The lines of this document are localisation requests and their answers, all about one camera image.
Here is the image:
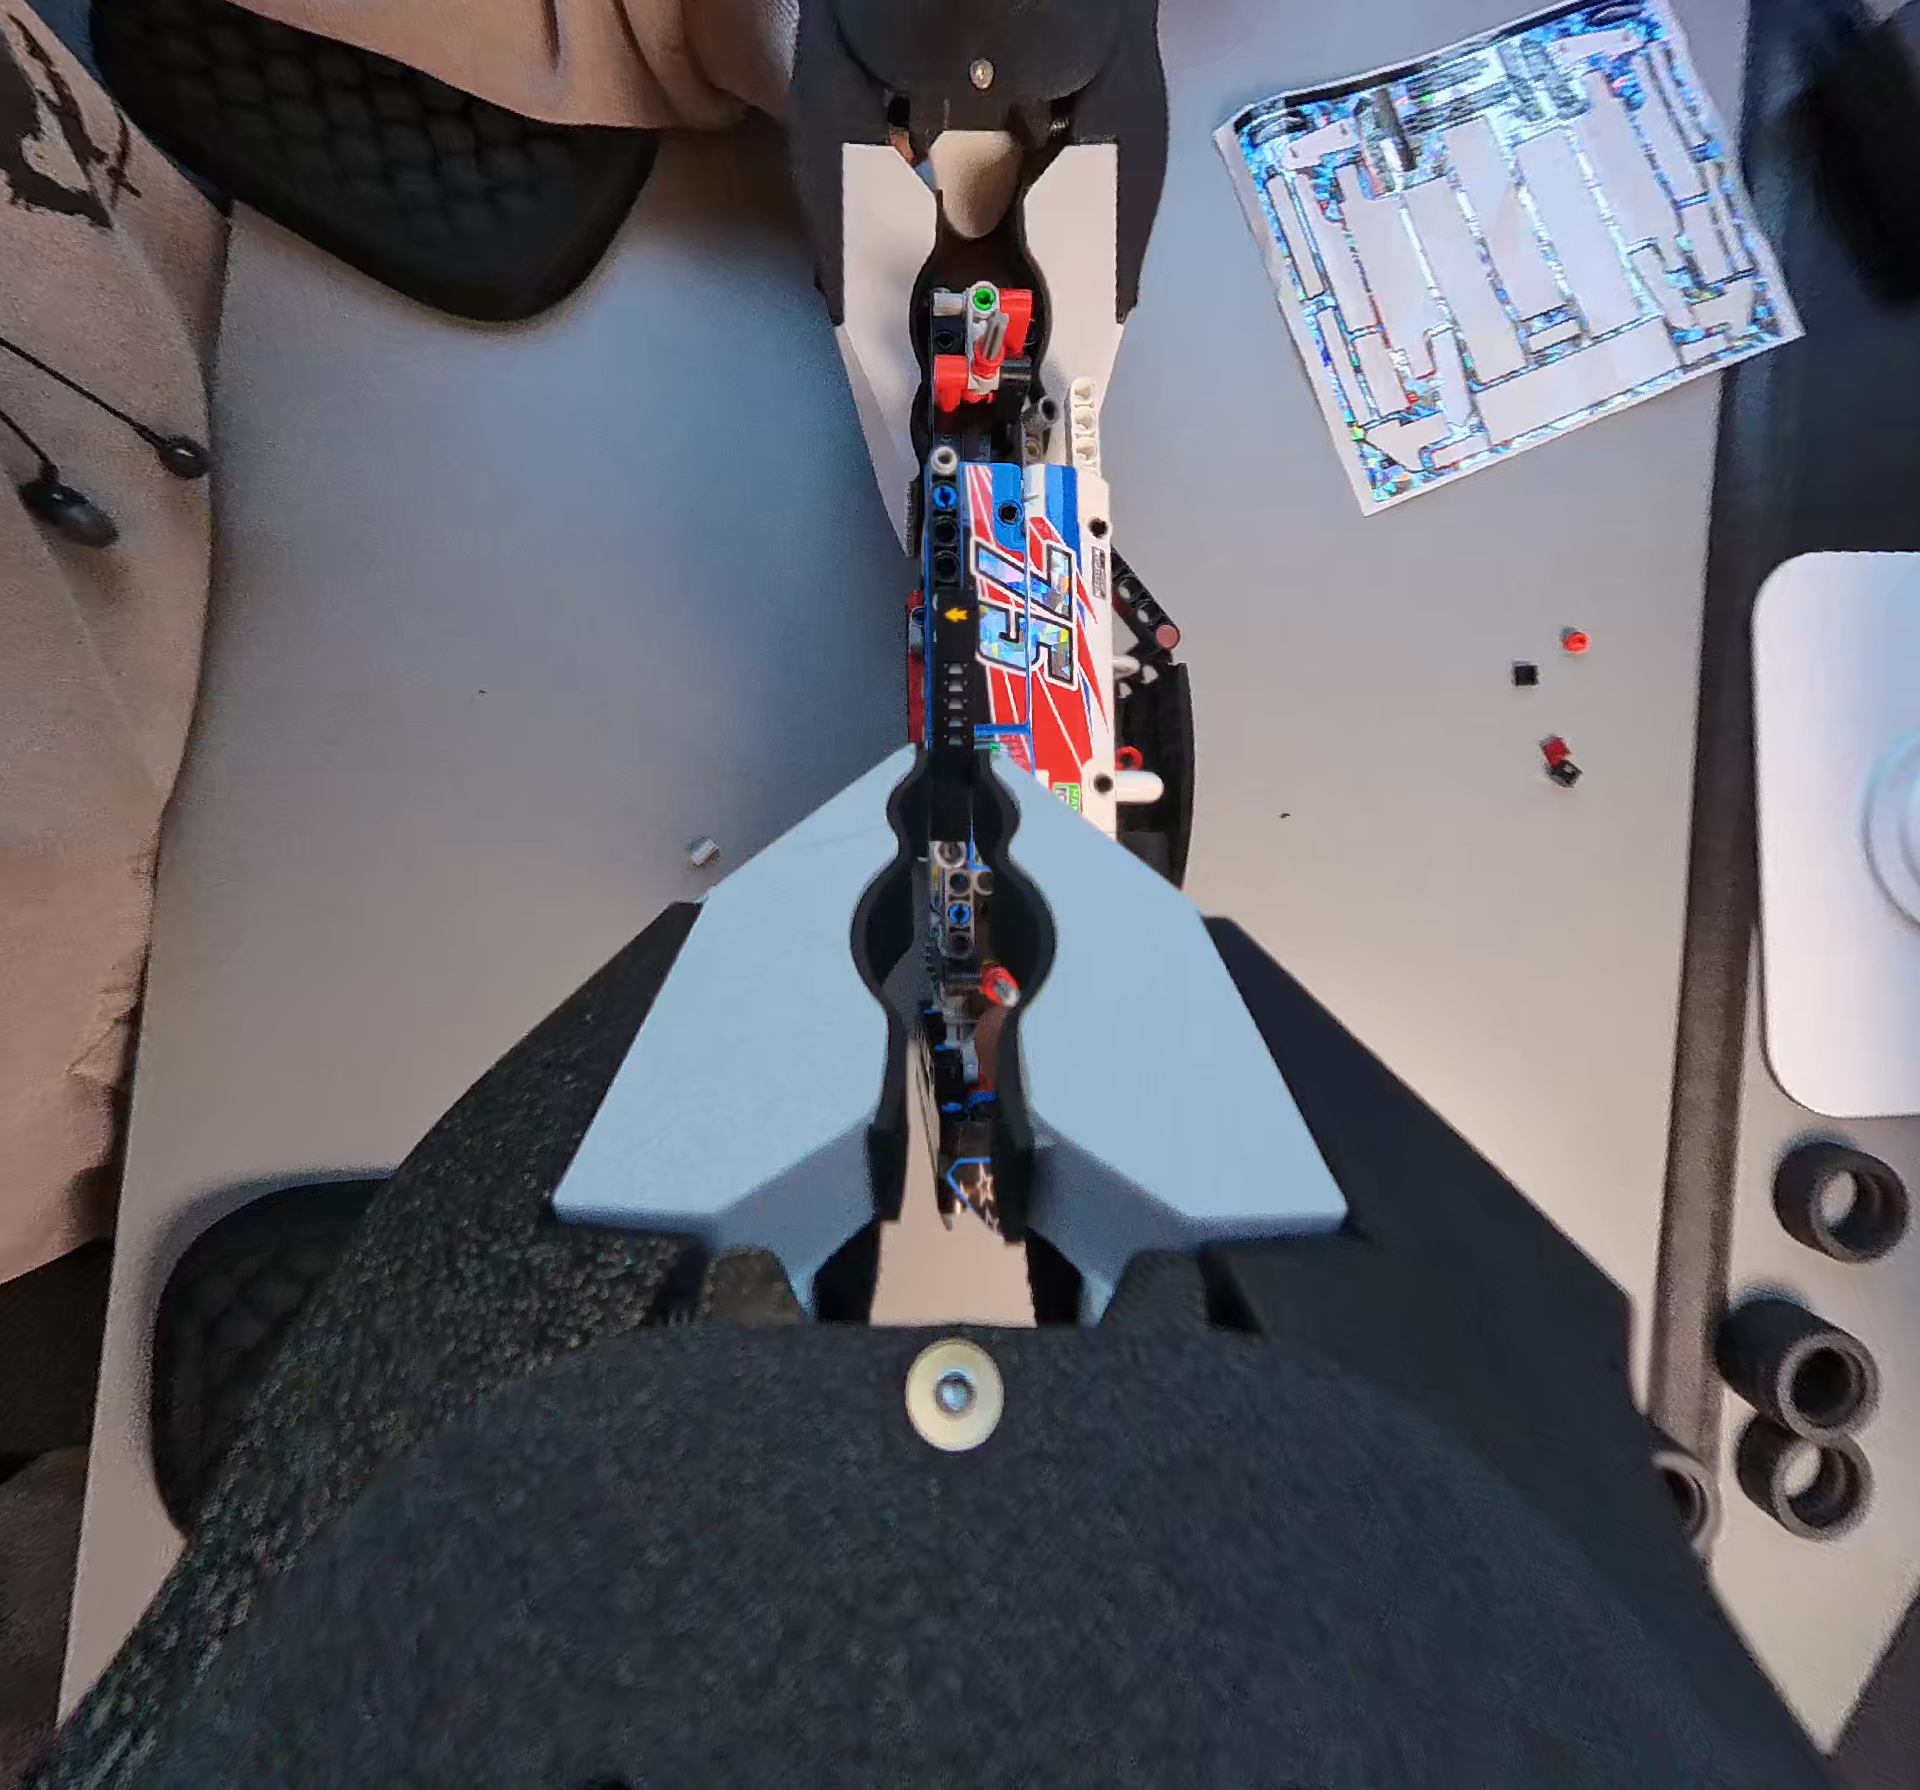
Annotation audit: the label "person's beige sweatshirt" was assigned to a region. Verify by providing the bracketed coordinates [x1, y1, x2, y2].
[0, 0, 237, 1289]

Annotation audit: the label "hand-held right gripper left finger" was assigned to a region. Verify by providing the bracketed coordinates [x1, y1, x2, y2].
[548, 746, 921, 1293]

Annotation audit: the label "black power adapter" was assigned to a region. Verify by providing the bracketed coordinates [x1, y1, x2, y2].
[1813, 21, 1920, 305]

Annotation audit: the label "blue white lego race car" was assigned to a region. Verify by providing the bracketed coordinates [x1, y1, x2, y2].
[899, 276, 1203, 1241]

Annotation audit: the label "holographic sticker sheet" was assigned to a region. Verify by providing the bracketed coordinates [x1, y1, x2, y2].
[1212, 0, 1807, 516]

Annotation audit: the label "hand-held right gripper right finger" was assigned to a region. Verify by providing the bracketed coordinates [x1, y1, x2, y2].
[988, 754, 1351, 1318]

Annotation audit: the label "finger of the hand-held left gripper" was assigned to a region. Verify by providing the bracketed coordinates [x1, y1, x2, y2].
[837, 141, 950, 561]
[1020, 138, 1126, 393]

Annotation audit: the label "black wired earphones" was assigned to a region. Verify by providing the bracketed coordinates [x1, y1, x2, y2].
[0, 333, 211, 551]

